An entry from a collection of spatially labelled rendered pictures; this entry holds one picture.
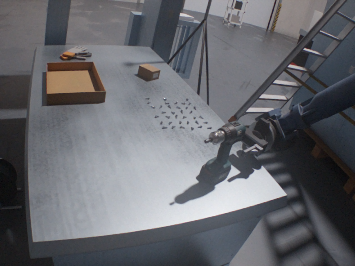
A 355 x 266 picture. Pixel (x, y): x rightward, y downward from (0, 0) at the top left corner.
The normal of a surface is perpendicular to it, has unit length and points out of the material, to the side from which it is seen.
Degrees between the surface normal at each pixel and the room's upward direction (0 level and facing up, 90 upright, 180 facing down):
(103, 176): 0
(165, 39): 90
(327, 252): 0
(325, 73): 90
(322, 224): 0
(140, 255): 90
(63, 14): 90
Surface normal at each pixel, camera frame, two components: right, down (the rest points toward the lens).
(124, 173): 0.21, -0.82
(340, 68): -0.92, 0.01
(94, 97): 0.39, 0.57
